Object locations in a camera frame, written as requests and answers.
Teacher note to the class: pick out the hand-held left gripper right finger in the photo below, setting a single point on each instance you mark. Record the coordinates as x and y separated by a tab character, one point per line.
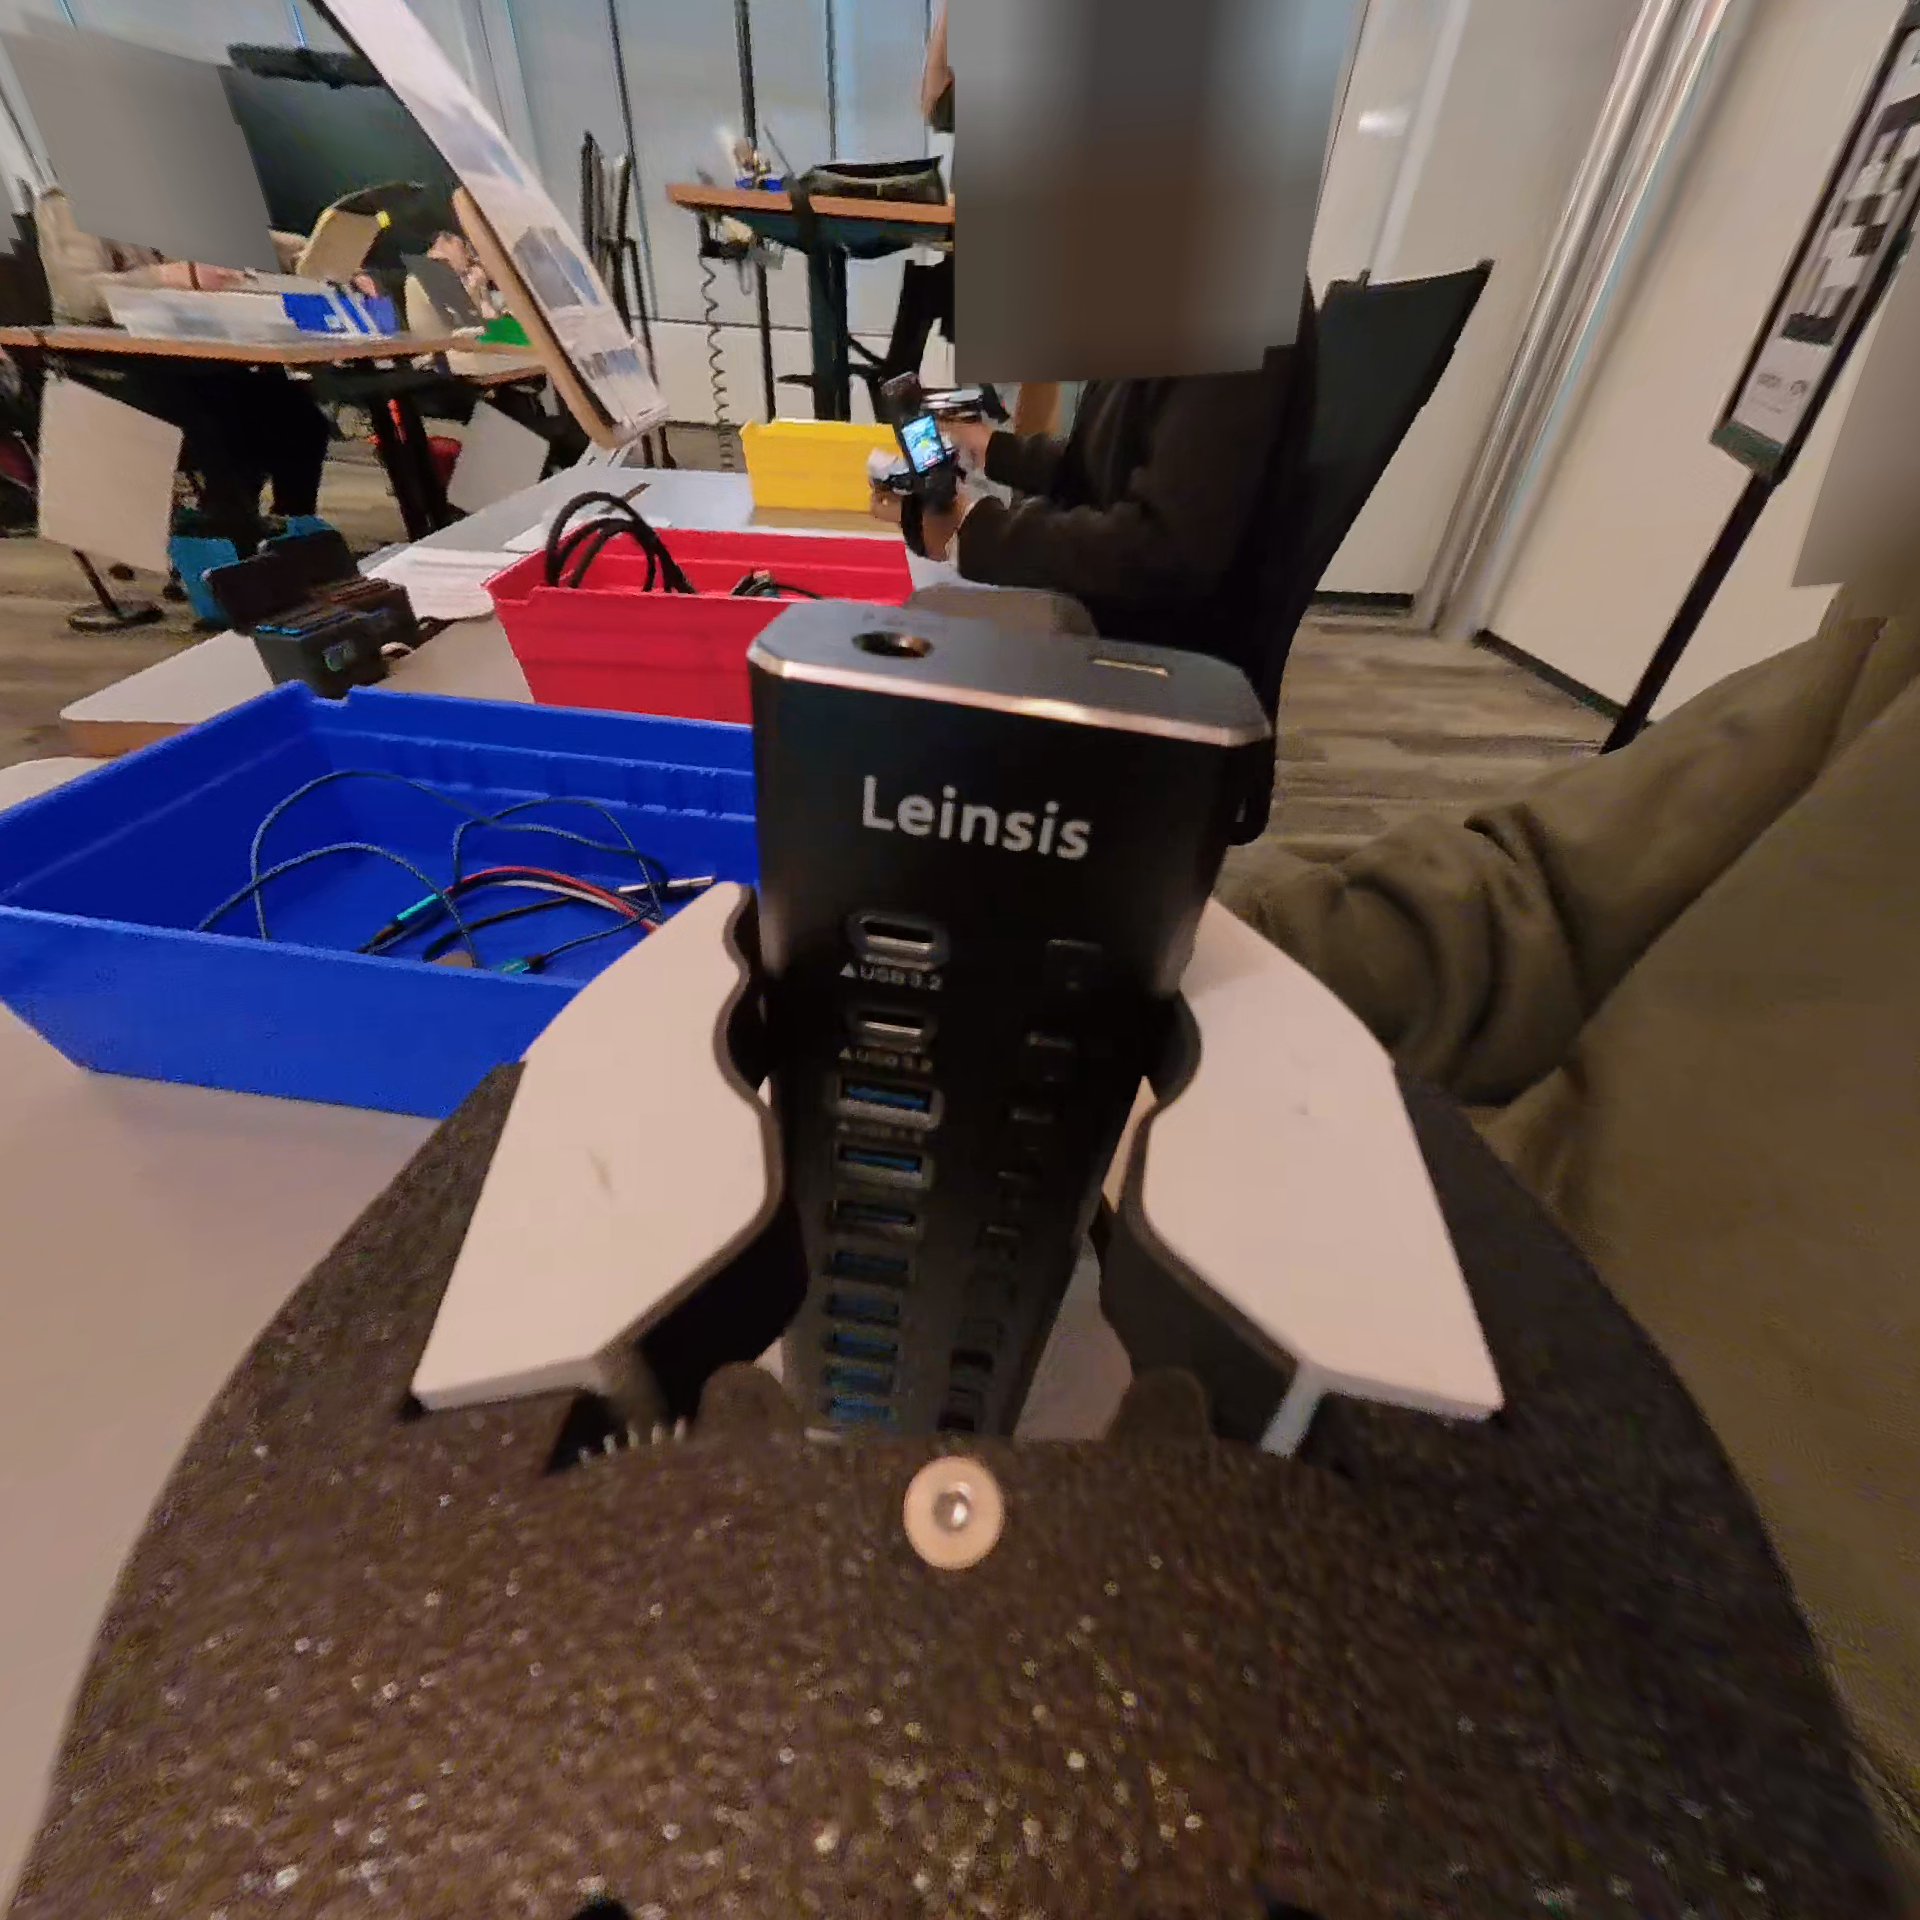
1305	1201

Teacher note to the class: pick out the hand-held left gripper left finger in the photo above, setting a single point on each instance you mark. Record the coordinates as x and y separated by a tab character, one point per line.
600	1170

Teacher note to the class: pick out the blue plastic bin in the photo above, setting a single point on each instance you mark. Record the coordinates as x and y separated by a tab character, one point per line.
91	975

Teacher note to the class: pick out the black USB hub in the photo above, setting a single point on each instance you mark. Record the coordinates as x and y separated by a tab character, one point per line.
974	718

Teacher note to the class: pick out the grey desk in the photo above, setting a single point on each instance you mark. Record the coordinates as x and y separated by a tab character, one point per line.
153	1230

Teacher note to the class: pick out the wood-edged desk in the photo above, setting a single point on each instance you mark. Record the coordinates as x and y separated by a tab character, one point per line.
458	666
228	347

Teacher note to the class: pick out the teal standing desk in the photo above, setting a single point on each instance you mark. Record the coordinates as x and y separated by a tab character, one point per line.
842	204

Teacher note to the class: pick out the person's olive torso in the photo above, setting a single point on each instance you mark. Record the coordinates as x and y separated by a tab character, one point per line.
1772	1201

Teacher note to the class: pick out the red plastic bin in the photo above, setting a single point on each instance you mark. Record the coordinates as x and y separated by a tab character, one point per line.
644	660

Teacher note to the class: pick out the white paper sheets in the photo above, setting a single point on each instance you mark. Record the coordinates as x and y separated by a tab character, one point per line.
451	578

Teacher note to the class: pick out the black equipment case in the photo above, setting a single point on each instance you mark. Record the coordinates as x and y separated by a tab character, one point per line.
302	600

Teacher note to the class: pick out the yellow plastic bin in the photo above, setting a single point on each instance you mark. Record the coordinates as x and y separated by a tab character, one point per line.
794	465

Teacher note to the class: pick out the white card on stand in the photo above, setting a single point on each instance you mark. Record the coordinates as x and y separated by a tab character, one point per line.
106	465

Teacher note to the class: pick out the stack of flat boxes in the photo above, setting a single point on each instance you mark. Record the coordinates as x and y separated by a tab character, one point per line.
324	312

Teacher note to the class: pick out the wooden clipboard stand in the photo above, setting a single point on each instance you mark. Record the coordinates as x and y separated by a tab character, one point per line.
523	256

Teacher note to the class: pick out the cardboard box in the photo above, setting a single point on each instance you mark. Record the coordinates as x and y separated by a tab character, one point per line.
339	241

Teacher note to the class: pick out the dark monitor screen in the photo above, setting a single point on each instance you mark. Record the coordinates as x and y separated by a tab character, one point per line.
330	152

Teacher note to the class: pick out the framed floor sign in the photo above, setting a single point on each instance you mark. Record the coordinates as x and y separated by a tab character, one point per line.
1848	226

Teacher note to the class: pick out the grey partition panel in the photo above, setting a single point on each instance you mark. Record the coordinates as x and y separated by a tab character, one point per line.
135	152

